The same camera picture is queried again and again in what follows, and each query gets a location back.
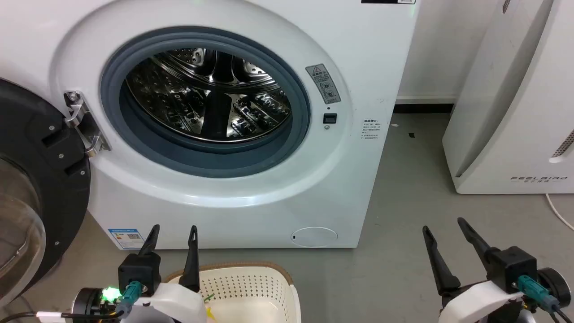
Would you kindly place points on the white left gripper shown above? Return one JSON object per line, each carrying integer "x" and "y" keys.
{"x": 177, "y": 303}

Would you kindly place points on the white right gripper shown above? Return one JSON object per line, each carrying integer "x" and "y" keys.
{"x": 480, "y": 303}

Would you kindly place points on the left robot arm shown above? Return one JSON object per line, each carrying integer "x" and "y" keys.
{"x": 92, "y": 305}

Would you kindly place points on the stainless steel washing machine drum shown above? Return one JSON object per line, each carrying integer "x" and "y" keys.
{"x": 179, "y": 89}

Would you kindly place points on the black washing machine door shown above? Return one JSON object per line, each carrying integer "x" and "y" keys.
{"x": 42, "y": 134}

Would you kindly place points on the black device edge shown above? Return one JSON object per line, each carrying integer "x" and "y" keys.
{"x": 388, "y": 1}

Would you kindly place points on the blue energy label sticker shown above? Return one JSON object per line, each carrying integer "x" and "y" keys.
{"x": 126, "y": 238}

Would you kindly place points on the white perforated laundry basket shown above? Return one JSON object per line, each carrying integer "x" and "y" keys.
{"x": 255, "y": 287}

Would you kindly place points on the white air purifier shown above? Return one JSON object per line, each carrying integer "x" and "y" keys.
{"x": 515, "y": 134}

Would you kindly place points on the round white filter cover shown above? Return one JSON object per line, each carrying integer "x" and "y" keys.
{"x": 314, "y": 237}

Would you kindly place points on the black baseboard strip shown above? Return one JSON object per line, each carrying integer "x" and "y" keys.
{"x": 423, "y": 108}

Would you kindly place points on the small printed text label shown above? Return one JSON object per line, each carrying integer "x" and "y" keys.
{"x": 371, "y": 129}

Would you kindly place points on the metal door hinge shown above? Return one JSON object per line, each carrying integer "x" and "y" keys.
{"x": 85, "y": 125}

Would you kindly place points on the grey rubber door gasket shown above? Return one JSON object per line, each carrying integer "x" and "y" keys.
{"x": 293, "y": 139}

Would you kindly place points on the black door latch socket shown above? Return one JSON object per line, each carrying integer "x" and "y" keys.
{"x": 330, "y": 118}

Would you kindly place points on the grey warning sticker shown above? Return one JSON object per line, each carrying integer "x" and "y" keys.
{"x": 323, "y": 83}

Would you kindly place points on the white front-load washing machine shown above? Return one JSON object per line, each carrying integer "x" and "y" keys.
{"x": 367, "y": 54}

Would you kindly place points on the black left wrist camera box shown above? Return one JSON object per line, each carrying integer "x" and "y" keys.
{"x": 140, "y": 276}

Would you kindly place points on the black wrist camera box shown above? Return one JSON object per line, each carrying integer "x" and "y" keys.
{"x": 140, "y": 276}
{"x": 511, "y": 269}

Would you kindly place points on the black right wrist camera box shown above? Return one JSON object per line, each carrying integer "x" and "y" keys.
{"x": 511, "y": 269}

